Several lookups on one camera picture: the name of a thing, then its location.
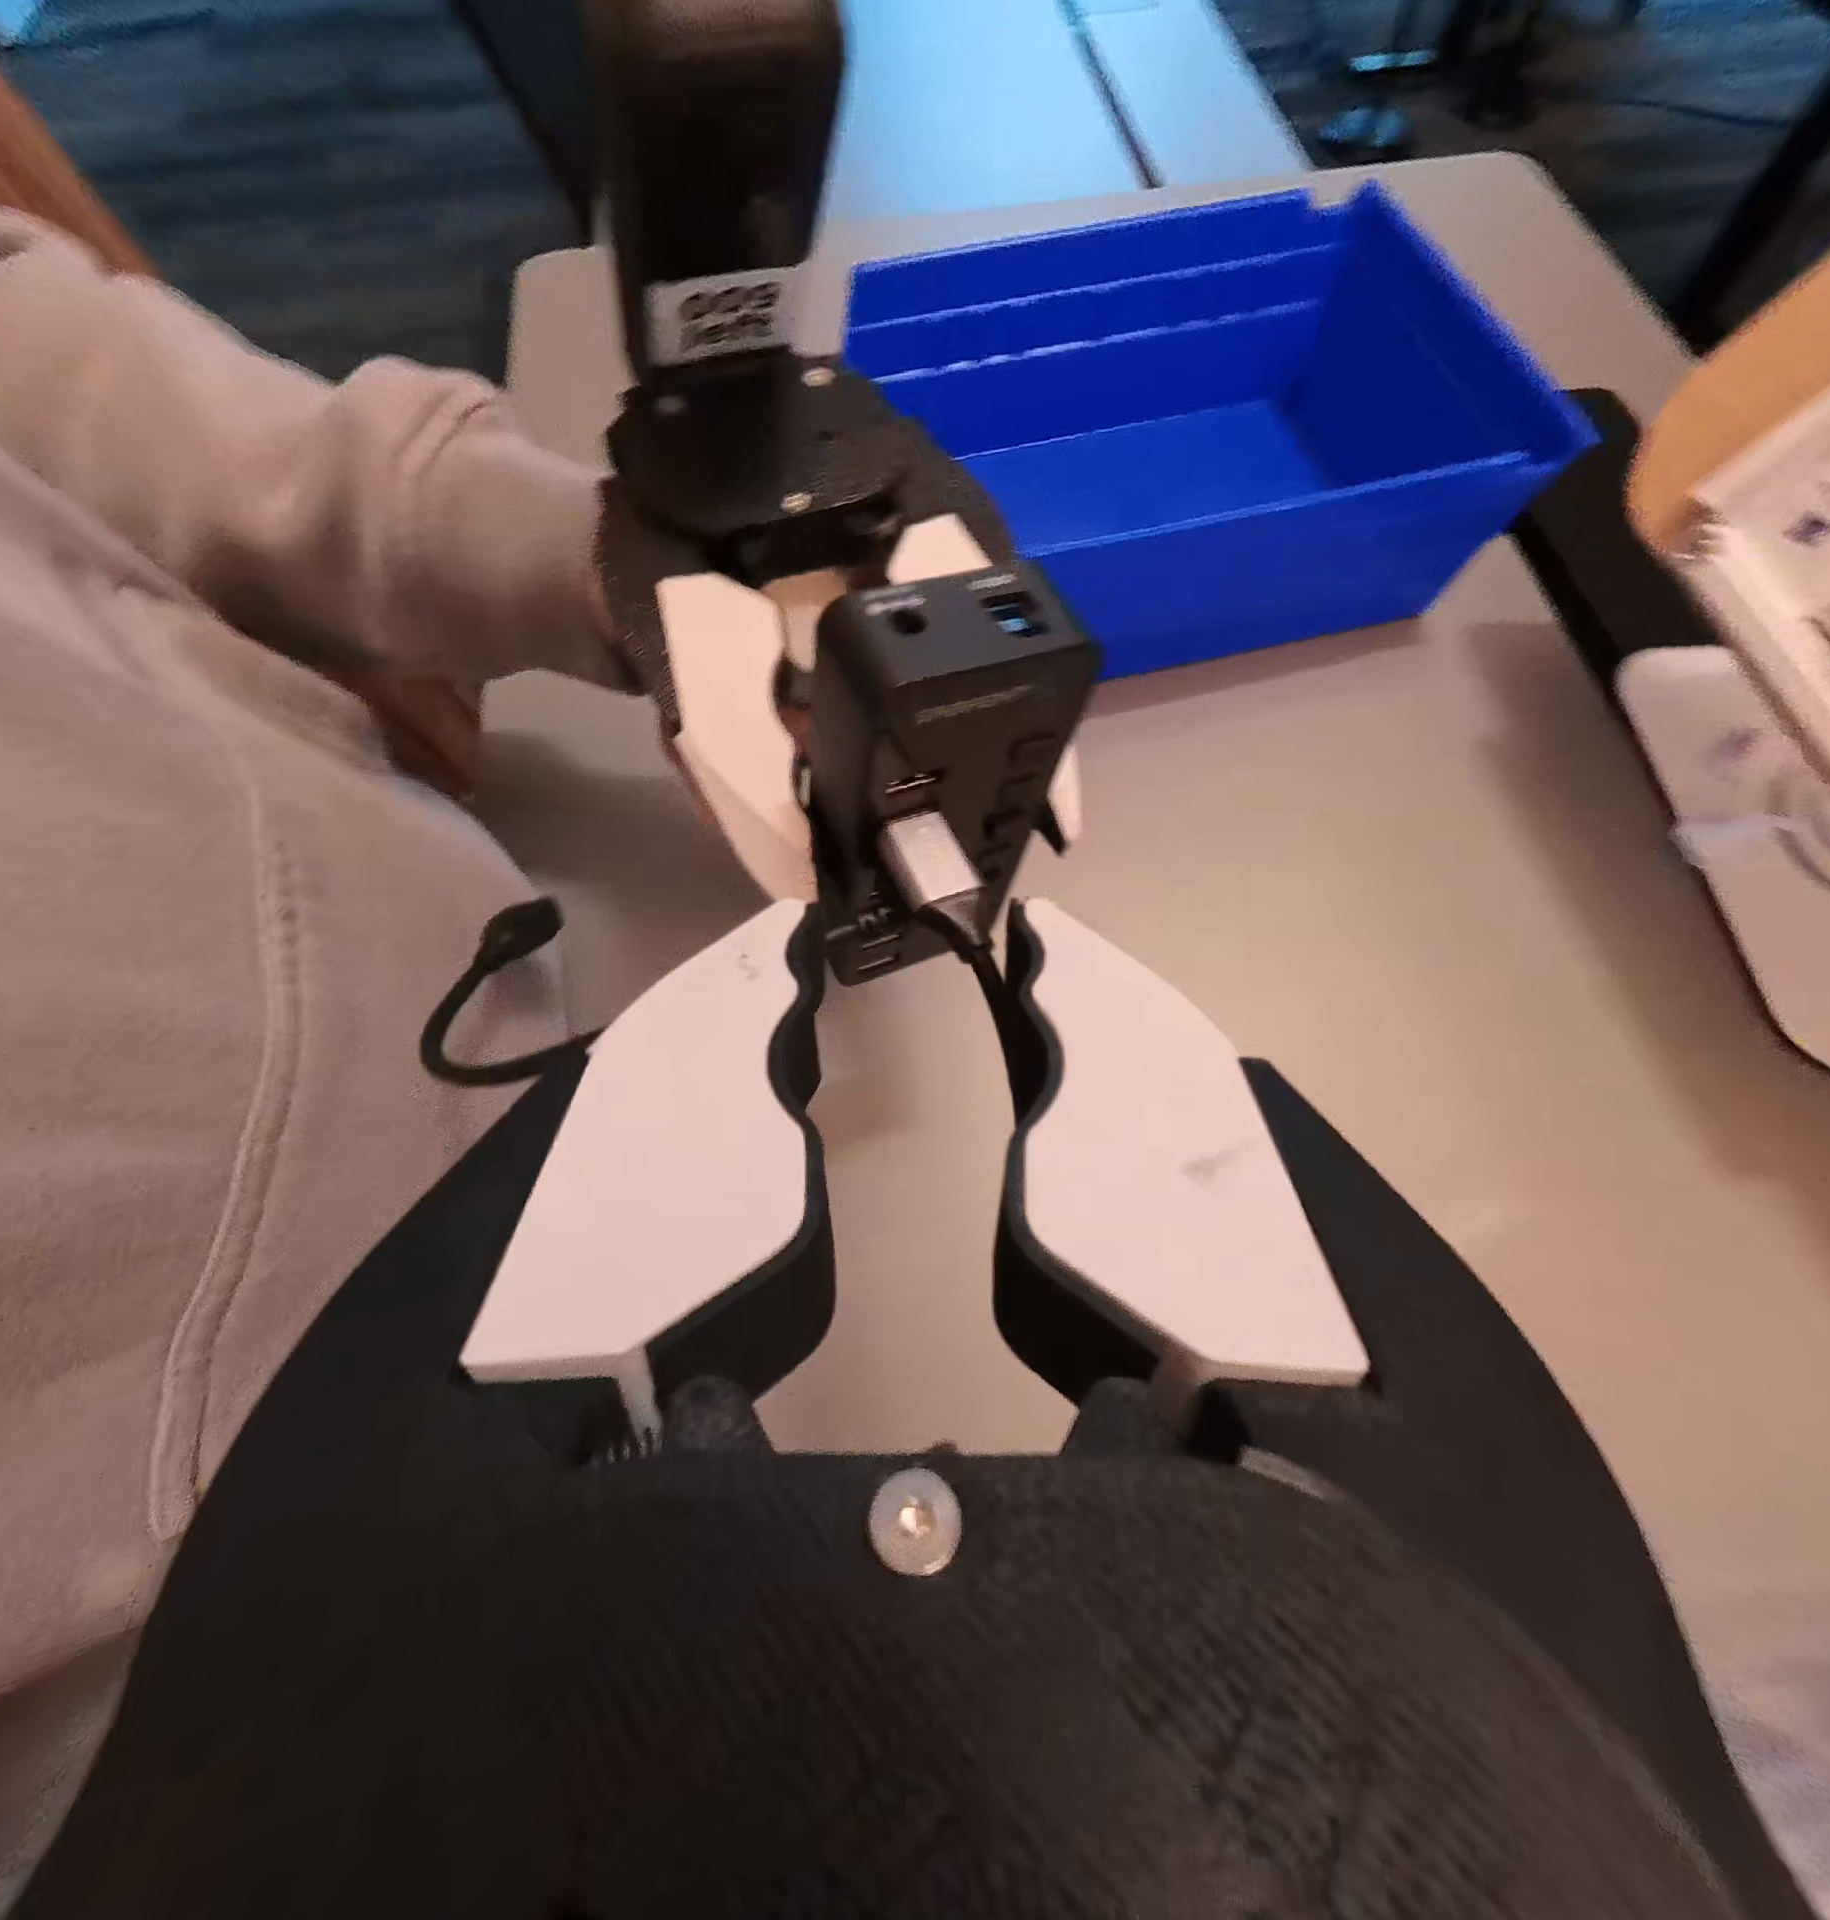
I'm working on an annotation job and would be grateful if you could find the black usb cable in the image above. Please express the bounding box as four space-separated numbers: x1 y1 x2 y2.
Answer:
421 817 1040 1089

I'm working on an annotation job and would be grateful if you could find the brown wooden panel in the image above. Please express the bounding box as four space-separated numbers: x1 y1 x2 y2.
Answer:
0 30 159 287

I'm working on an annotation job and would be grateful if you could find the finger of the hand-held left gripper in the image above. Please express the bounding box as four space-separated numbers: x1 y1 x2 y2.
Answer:
651 574 827 904
888 511 1109 859

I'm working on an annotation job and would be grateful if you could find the person's beige hoodie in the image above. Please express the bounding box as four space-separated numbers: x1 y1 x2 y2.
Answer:
0 600 593 1914

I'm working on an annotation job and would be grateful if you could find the person's left hand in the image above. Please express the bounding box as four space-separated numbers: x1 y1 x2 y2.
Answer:
381 676 484 798

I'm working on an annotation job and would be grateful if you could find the black usb hub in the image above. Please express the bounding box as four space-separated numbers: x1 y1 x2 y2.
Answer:
801 568 1103 992

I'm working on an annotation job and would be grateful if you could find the white rounded board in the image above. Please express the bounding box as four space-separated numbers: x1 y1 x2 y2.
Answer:
1611 646 1830 1082

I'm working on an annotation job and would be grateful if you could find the blue plastic bin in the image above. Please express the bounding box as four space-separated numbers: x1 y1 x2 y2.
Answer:
843 180 1605 683

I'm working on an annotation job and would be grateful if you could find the person's left forearm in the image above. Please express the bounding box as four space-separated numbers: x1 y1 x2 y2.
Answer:
0 202 624 707

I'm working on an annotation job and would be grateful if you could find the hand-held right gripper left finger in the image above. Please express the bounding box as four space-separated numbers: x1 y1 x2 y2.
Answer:
456 901 840 1441

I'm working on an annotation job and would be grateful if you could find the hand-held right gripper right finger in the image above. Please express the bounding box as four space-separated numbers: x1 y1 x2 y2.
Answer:
997 897 1374 1445

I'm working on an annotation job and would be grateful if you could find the cardboard box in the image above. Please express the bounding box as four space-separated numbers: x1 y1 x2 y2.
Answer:
1627 226 1830 602

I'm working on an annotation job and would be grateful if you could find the black office chair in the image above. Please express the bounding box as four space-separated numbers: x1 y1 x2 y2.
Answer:
1216 0 1608 165

